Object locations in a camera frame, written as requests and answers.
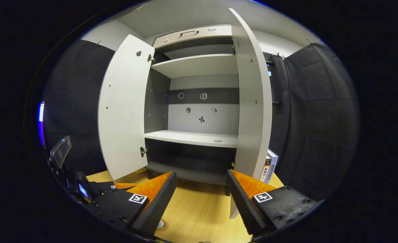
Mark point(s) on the white blue book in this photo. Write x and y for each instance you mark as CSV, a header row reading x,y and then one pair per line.
x,y
273,165

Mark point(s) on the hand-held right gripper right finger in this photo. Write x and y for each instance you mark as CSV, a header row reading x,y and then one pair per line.
x,y
243,206

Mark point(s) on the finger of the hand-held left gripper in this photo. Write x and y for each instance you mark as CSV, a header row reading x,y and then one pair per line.
x,y
121,186

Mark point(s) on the beige cabinet drawer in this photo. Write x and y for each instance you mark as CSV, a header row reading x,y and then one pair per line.
x,y
209,35

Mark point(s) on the brown round coaster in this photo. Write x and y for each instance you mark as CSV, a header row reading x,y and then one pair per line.
x,y
166,227

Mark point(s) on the white cabinet shelf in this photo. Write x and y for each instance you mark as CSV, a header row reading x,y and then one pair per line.
x,y
192,138
195,65

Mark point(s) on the grey white cabinet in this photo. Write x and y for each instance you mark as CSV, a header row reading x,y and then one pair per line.
x,y
157,101

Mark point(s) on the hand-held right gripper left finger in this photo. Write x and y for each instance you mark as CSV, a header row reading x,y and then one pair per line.
x,y
158,202

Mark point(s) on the white cabinet door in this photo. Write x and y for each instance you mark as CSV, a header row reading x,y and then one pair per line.
x,y
124,108
253,101

